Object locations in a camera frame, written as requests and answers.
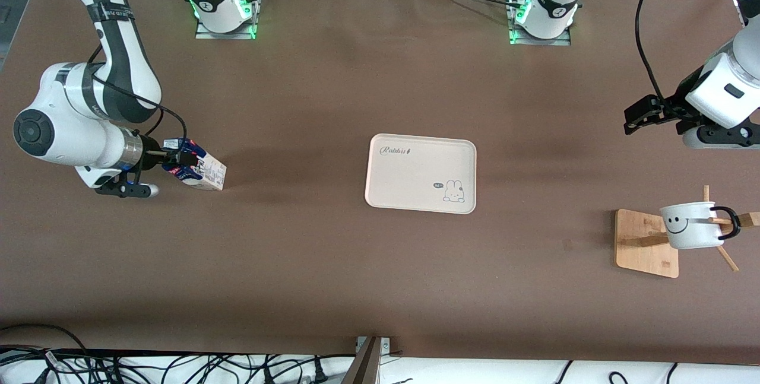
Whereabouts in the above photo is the wooden cup stand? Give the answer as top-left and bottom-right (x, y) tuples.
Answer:
(615, 185), (760, 279)

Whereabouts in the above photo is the white lower board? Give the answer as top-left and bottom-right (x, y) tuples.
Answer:
(0, 351), (760, 384)

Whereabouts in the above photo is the black looped cable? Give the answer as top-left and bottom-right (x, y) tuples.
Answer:
(0, 323), (90, 362)

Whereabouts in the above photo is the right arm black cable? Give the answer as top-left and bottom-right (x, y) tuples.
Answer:
(88, 45), (188, 153)

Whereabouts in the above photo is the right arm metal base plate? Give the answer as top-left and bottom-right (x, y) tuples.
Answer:
(195, 0), (258, 40)

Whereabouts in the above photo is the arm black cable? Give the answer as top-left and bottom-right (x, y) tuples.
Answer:
(88, 45), (188, 153)
(634, 0), (675, 106)

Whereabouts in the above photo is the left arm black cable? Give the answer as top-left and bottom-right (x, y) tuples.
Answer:
(634, 0), (675, 106)

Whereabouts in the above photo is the white smiley face cup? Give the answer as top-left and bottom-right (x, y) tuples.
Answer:
(659, 201), (742, 250)

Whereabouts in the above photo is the aluminium post bracket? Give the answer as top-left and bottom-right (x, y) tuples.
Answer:
(341, 335), (392, 384)

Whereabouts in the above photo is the cream rabbit print tray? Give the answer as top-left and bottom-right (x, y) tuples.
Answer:
(364, 133), (477, 215)

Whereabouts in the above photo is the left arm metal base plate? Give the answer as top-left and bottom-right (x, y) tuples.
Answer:
(508, 0), (572, 46)

